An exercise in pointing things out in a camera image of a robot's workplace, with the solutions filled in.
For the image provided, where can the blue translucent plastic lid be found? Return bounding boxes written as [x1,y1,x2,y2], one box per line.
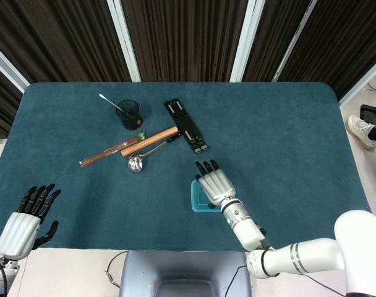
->
[190,179,223,213]

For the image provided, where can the black floor cable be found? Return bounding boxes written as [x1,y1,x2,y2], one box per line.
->
[307,273,346,296]
[105,250,129,288]

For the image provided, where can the steel ladle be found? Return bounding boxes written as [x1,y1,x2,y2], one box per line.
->
[127,135,180,174]

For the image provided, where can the blue table cloth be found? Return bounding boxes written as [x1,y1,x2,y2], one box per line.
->
[0,82,373,252]

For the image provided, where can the packaged red-brown chopsticks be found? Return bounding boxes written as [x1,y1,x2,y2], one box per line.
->
[79,131,147,170]

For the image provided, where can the dark brown screen panel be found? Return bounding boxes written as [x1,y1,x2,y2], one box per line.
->
[0,63,24,140]
[0,0,132,84]
[243,0,311,83]
[121,0,249,83]
[279,0,376,100]

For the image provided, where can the wooden rolling pin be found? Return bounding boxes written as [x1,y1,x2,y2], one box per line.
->
[120,126,179,158]

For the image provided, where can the white sneaker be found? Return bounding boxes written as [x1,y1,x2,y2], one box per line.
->
[346,114,376,151]

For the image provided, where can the black mesh pen cup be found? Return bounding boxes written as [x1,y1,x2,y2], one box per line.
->
[115,98,145,130]

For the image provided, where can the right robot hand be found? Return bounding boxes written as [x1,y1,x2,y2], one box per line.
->
[194,159,237,207]

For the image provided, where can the black floor tray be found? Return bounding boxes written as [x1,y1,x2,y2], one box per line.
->
[360,104,376,126]

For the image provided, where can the black hinged clamp tool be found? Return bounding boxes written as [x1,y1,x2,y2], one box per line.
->
[164,98,211,154]

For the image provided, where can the white screen frame post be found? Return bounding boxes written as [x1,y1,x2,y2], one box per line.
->
[339,52,376,106]
[106,0,142,83]
[273,0,317,83]
[0,40,31,93]
[229,0,266,83]

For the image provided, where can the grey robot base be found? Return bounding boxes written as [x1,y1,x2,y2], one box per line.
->
[119,249,253,297]

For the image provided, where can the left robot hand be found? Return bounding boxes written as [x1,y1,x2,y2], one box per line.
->
[0,183,62,260]

